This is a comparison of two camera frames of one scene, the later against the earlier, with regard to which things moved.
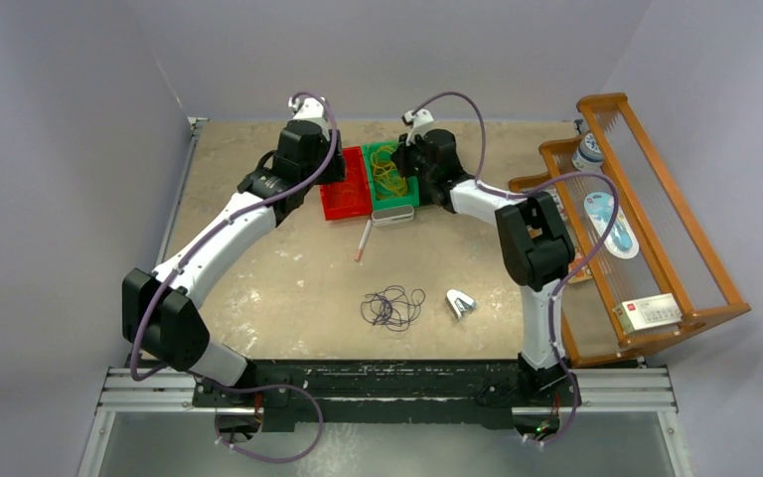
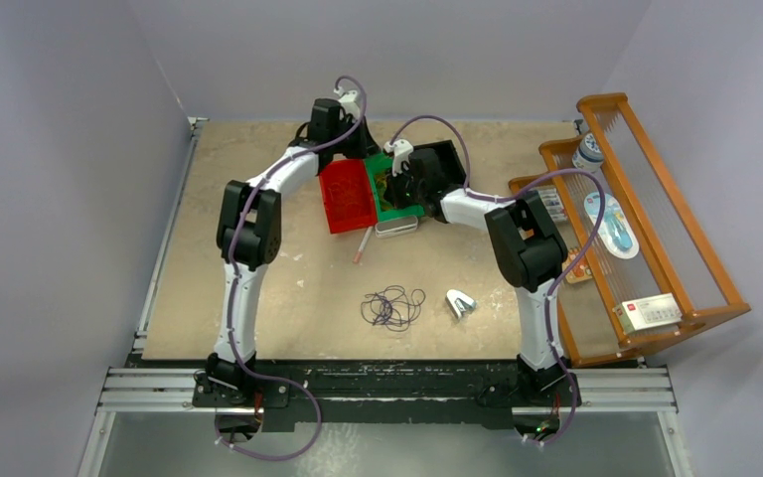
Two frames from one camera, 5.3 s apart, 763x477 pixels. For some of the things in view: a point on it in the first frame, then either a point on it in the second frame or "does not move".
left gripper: [334, 173] → [366, 148]
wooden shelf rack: [646, 266] does not move
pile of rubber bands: [391, 307] does not move
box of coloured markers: [555, 196] does not move
